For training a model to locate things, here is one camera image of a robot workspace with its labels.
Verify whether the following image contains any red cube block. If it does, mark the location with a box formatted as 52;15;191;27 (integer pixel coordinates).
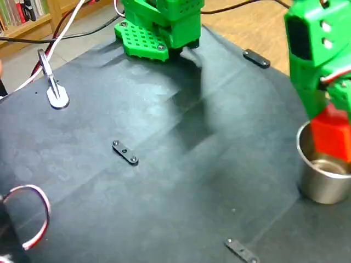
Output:
311;104;351;162

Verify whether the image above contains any stainless steel cup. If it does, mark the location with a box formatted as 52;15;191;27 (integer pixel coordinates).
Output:
296;120;351;205

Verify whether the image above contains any black table mat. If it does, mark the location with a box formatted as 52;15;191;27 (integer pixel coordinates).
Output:
0;24;351;263

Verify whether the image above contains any green white book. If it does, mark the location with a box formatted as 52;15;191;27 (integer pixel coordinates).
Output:
37;0;50;17

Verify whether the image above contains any wooden bookshelf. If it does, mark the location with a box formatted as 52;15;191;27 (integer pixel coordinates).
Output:
0;0;116;54

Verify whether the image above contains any black book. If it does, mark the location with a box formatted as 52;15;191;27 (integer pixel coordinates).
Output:
23;3;37;23

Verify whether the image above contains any red book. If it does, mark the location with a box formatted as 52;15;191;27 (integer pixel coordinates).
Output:
15;2;26;26

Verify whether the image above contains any person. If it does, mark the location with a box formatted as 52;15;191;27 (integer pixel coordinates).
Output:
0;59;9;97

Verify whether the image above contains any red white gripper cable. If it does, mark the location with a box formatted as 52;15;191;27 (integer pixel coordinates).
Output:
319;68;351;84

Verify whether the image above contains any black screwed bracket plate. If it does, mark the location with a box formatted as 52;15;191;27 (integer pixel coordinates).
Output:
242;48;271;69
224;238;261;263
111;140;139;167

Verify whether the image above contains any black cable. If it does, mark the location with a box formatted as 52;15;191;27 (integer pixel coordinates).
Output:
201;0;291;14
0;15;121;44

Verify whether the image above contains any white base servo cable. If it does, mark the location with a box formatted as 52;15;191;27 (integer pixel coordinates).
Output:
113;0;126;19

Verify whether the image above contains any red white looped cable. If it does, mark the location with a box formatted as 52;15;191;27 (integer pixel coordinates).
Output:
2;185;52;250

